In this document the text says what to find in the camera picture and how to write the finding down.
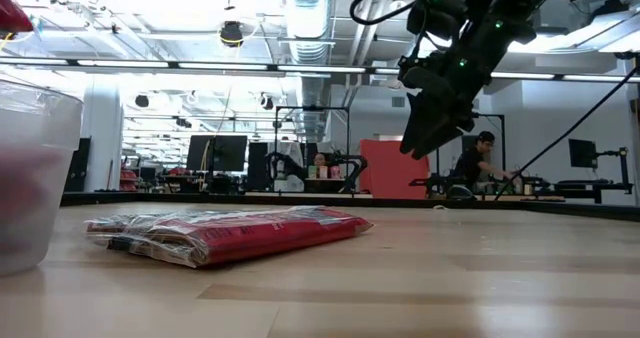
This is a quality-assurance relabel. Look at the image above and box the black ceiling dome camera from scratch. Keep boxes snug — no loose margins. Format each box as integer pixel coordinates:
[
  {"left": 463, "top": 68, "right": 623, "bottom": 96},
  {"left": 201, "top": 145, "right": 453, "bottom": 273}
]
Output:
[{"left": 219, "top": 20, "right": 245, "bottom": 48}]

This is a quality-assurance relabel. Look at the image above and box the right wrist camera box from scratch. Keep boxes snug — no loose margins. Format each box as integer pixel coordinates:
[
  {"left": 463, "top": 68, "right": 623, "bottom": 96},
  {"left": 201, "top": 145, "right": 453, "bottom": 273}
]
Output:
[{"left": 406, "top": 0, "right": 470, "bottom": 42}]

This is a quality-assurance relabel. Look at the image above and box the black monitor on arm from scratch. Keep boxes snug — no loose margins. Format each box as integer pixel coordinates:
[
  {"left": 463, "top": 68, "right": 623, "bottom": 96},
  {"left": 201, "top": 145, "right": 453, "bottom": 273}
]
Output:
[{"left": 568, "top": 138, "right": 631, "bottom": 190}]

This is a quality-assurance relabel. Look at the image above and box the black computer tower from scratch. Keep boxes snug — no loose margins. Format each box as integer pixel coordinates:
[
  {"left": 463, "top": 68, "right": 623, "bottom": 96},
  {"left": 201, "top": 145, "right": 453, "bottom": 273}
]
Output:
[{"left": 247, "top": 141, "right": 272, "bottom": 192}]

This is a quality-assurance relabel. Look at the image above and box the red fabric panel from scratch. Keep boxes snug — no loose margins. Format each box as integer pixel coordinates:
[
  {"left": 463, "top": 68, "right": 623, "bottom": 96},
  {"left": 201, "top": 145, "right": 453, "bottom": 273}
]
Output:
[{"left": 358, "top": 138, "right": 431, "bottom": 200}]

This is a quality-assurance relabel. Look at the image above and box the long black hanging cable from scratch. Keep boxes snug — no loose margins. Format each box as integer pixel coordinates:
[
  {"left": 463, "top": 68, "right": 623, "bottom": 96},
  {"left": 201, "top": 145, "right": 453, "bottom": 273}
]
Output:
[{"left": 493, "top": 66, "right": 640, "bottom": 202}]

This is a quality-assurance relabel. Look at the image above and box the silver ribbed ceiling duct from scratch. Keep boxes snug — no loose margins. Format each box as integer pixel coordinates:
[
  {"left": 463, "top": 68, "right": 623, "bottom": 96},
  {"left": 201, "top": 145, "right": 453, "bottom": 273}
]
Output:
[{"left": 278, "top": 0, "right": 335, "bottom": 140}]

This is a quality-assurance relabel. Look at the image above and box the translucent white plastic basket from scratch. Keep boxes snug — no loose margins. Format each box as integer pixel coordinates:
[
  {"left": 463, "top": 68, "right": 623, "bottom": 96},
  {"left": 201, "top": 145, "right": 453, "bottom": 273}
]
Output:
[{"left": 0, "top": 79, "right": 85, "bottom": 278}]

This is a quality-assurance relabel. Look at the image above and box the black metal frame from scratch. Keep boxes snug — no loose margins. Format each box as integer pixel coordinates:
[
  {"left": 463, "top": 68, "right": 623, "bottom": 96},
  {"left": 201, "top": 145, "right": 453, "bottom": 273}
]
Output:
[
  {"left": 273, "top": 105, "right": 352, "bottom": 193},
  {"left": 435, "top": 111, "right": 507, "bottom": 192}
]

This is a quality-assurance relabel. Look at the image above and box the black computer monitor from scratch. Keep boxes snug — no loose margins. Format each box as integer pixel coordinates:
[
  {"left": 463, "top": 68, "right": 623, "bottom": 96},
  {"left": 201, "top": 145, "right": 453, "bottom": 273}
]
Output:
[{"left": 185, "top": 134, "right": 249, "bottom": 174}]

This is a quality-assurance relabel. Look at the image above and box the white pillar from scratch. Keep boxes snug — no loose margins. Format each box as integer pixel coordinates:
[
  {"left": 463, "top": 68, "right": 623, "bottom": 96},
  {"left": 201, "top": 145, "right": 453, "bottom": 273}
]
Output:
[{"left": 81, "top": 75, "right": 125, "bottom": 193}]

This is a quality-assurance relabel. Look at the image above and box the black table edge rail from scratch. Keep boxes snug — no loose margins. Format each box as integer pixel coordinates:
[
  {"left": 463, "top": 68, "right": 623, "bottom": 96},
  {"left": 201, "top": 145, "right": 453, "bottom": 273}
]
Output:
[{"left": 59, "top": 190, "right": 640, "bottom": 223}]

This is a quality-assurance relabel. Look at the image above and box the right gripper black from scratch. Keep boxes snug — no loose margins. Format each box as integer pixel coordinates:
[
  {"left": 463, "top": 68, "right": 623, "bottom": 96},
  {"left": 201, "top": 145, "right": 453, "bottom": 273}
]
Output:
[{"left": 398, "top": 21, "right": 507, "bottom": 161}]

